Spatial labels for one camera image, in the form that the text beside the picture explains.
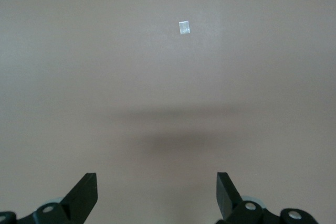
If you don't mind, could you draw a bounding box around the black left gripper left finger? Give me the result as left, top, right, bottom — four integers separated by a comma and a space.
0, 173, 99, 224

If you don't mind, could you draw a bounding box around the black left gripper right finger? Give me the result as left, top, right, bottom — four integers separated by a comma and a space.
216, 172, 319, 224

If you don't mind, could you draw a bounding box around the small clear tape patch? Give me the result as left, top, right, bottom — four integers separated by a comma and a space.
178, 20, 191, 36

